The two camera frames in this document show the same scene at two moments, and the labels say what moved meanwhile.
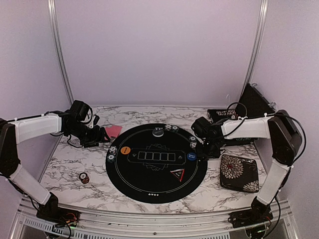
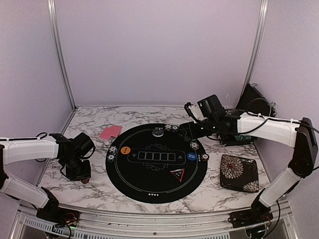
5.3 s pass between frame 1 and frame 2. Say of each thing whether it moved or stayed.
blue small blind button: stayed
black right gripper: moved
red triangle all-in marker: stayed
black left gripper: moved
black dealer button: stayed
